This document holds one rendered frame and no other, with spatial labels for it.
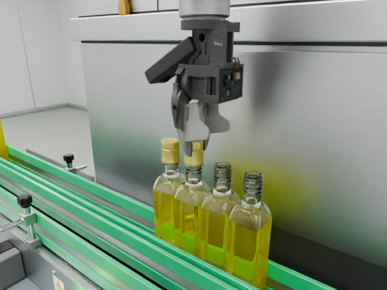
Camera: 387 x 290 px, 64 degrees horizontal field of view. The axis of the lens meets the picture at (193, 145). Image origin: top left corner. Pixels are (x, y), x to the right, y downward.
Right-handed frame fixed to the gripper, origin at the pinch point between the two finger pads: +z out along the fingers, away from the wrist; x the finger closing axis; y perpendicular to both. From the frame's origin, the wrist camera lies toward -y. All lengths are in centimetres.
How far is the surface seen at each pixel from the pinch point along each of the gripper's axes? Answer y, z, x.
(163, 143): -5.8, 0.6, -1.3
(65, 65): -564, 32, 305
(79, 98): -529, 93, 305
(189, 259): 2.1, 20.4, -3.9
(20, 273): -43, 39, -17
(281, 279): 16.7, 22.2, 3.6
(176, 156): -4.1, 3.2, 0.1
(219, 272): 8.4, 20.1, -3.8
